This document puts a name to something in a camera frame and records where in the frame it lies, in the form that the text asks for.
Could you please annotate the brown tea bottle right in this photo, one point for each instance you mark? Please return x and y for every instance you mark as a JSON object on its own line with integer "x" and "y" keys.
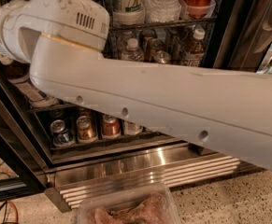
{"x": 193, "y": 50}

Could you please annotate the water bottle bottom shelf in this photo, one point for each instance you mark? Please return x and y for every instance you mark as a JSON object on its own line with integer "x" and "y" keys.
{"x": 131, "y": 128}

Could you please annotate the clear water bottle top shelf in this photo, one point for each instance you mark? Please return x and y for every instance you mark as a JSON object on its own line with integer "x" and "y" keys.
{"x": 162, "y": 10}

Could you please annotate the blue can bottom front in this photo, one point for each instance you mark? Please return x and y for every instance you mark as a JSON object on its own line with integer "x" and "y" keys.
{"x": 62, "y": 135}

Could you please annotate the red can bottom front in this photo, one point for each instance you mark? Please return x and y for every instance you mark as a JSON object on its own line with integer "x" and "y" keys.
{"x": 110, "y": 127}

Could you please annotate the brown tea bottle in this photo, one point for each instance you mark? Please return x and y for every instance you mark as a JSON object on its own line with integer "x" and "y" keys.
{"x": 193, "y": 50}
{"x": 35, "y": 97}

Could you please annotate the clear plastic food container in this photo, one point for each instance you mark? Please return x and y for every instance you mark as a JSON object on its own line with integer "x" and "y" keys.
{"x": 152, "y": 204}

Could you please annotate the gold can middle back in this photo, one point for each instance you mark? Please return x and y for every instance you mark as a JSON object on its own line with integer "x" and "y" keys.
{"x": 145, "y": 36}

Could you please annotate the gold can middle front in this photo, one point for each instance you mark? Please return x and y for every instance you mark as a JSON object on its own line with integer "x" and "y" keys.
{"x": 162, "y": 57}

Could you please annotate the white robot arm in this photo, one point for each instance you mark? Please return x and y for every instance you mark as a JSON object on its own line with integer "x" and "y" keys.
{"x": 62, "y": 41}

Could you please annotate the gold can bottom left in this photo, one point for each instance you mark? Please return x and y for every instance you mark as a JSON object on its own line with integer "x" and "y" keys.
{"x": 85, "y": 129}

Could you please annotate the brown tea bottle front left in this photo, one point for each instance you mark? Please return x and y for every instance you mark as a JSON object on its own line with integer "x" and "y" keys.
{"x": 35, "y": 97}

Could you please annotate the steel fridge vent grille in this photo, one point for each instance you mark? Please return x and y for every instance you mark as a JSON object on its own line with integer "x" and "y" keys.
{"x": 175, "y": 163}

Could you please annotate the water bottle middle back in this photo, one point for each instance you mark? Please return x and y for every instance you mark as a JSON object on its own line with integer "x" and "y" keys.
{"x": 123, "y": 38}

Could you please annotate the left fridge glass door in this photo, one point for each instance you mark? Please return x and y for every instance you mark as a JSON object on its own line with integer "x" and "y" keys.
{"x": 28, "y": 178}

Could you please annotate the gold can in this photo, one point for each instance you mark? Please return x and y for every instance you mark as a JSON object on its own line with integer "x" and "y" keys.
{"x": 145, "y": 36}
{"x": 162, "y": 57}
{"x": 153, "y": 46}
{"x": 85, "y": 129}

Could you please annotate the water bottle middle front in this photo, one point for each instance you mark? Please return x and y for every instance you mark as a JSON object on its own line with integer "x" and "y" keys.
{"x": 132, "y": 51}

